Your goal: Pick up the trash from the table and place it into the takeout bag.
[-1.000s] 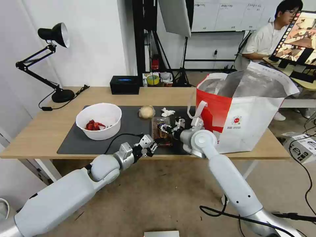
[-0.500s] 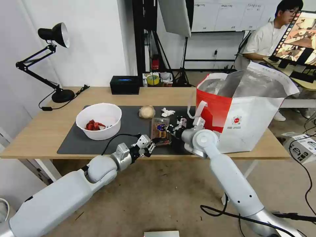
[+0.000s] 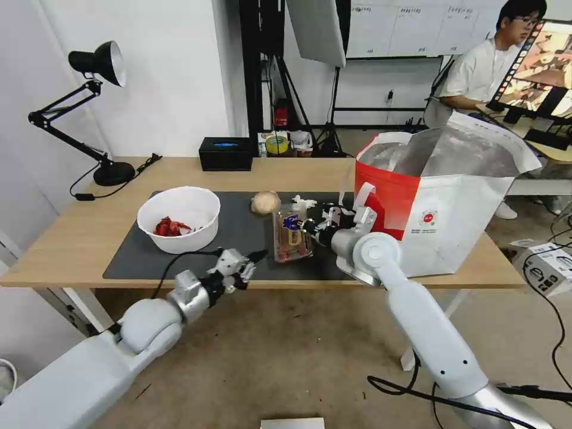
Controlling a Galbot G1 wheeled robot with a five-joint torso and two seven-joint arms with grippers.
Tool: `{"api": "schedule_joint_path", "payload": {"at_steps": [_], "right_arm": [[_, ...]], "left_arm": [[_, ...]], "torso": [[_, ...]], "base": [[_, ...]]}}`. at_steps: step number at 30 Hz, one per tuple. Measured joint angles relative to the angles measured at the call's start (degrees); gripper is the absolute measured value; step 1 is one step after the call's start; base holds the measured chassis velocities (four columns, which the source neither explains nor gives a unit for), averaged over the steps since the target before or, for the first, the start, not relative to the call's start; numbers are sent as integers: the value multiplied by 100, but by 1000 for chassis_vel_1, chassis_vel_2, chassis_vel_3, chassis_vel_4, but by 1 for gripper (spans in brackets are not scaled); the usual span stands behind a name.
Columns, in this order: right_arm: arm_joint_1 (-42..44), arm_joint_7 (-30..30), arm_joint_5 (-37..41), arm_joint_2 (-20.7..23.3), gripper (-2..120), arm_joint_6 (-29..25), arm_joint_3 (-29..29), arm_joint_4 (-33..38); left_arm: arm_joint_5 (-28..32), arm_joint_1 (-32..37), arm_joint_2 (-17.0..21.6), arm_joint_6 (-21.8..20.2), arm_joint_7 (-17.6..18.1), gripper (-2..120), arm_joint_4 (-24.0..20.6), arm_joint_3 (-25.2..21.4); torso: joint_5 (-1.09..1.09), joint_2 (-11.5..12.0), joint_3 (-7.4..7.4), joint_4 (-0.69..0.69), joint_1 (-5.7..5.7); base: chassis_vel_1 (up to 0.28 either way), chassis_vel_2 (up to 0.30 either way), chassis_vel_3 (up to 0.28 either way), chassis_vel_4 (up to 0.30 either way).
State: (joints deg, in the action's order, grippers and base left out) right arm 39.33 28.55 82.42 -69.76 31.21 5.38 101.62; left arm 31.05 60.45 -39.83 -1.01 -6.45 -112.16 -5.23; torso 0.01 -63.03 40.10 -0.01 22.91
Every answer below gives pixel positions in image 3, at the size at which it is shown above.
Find red and white takeout bag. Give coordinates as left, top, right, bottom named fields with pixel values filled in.
left=338, top=111, right=544, bottom=279

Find white plastic bag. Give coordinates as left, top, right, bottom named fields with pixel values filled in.
left=289, top=130, right=315, bottom=158

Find clear plastic snack container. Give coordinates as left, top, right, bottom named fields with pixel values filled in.
left=272, top=204, right=315, bottom=265

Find beige crumpled paper ball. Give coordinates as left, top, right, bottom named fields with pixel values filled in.
left=250, top=191, right=281, bottom=217

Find white round bowl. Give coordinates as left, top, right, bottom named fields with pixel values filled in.
left=136, top=186, right=222, bottom=255

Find red food scraps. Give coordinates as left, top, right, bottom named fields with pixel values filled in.
left=154, top=216, right=193, bottom=237

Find dark grey table mat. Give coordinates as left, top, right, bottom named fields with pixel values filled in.
left=102, top=191, right=359, bottom=282

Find yellow tape roll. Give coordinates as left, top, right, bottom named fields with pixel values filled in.
left=265, top=133, right=291, bottom=156

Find black tripod stand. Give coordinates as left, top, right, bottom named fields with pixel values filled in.
left=312, top=66, right=355, bottom=158

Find black rectangular box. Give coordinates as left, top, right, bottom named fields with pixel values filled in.
left=198, top=136, right=253, bottom=172

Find red small device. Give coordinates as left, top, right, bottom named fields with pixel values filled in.
left=273, top=100, right=291, bottom=128

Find wooden table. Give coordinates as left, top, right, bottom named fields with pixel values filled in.
left=0, top=156, right=529, bottom=292

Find white robot front shell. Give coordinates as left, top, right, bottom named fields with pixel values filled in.
left=260, top=417, right=326, bottom=429

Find black metal rack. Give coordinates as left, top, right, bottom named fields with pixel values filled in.
left=238, top=0, right=288, bottom=158

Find white softbox panel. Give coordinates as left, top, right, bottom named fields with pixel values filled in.
left=285, top=0, right=347, bottom=69

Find person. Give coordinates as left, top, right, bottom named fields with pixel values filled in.
left=434, top=0, right=565, bottom=220

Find white whiteboard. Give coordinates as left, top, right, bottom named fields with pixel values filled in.
left=346, top=0, right=506, bottom=60

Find printed cardboard box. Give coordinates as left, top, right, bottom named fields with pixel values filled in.
left=512, top=243, right=572, bottom=299

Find light wooden desk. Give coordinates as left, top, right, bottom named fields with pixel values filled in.
left=475, top=102, right=572, bottom=163

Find computer monitor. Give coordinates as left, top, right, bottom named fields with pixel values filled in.
left=486, top=17, right=572, bottom=122

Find black desk lamp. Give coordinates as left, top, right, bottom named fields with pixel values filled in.
left=27, top=40, right=136, bottom=188

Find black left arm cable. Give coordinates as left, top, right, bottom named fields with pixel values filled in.
left=151, top=247, right=225, bottom=301

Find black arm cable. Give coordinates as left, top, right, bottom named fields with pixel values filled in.
left=367, top=374, right=572, bottom=429
left=151, top=247, right=225, bottom=301

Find black lamp cable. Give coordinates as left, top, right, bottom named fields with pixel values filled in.
left=69, top=153, right=163, bottom=203

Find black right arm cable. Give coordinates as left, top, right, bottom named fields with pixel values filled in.
left=367, top=374, right=572, bottom=429

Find black floor cable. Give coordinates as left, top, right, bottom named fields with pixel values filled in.
left=526, top=213, right=572, bottom=387

